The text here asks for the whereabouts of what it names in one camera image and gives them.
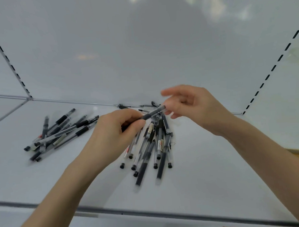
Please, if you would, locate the black gel pen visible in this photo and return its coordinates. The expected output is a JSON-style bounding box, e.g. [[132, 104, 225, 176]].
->
[[121, 105, 167, 132]]

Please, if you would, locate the large pile of gel pens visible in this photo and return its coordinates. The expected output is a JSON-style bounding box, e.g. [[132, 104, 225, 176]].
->
[[117, 100, 177, 188]]

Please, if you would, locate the person's left hand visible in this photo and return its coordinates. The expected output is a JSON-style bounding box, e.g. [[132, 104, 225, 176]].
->
[[76, 108, 149, 178]]

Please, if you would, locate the small pile of gel pens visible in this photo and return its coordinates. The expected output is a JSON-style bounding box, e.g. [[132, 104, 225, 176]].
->
[[22, 107, 101, 163]]

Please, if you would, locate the person's left forearm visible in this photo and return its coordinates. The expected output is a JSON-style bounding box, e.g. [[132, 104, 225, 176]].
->
[[8, 154, 111, 227]]

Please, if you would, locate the person's right forearm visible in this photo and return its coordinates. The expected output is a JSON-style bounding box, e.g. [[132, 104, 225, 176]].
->
[[223, 116, 299, 227]]

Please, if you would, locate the person's right hand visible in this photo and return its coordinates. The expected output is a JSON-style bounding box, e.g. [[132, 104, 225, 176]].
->
[[160, 82, 240, 140]]

